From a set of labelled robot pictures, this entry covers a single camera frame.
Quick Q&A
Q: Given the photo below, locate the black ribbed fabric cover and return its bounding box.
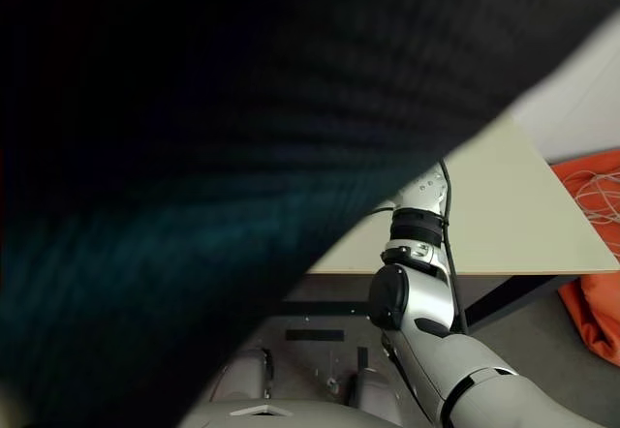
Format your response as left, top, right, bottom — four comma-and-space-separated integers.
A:
0, 0, 620, 428

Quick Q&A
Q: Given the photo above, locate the long black tape strip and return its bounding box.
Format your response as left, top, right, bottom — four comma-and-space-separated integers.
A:
285, 329, 346, 344

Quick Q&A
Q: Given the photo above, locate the grey left robot leg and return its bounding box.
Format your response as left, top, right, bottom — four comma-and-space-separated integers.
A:
211, 348, 274, 403

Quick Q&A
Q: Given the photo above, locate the grey robot leg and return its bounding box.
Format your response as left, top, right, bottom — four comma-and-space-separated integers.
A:
211, 348, 274, 403
344, 367, 399, 409

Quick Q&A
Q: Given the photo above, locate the grey right robot leg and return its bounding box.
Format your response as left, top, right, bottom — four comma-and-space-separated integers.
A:
344, 367, 399, 409

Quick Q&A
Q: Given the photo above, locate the silver robot torso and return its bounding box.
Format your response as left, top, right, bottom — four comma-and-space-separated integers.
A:
177, 398, 404, 428

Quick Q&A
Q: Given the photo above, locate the orange beanbag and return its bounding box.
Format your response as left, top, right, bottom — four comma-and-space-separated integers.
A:
548, 145, 620, 368

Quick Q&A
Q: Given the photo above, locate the black table frame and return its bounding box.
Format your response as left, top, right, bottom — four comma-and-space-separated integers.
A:
279, 274, 569, 337

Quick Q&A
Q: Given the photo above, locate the white tangled cable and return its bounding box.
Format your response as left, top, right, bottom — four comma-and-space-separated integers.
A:
573, 168, 620, 227

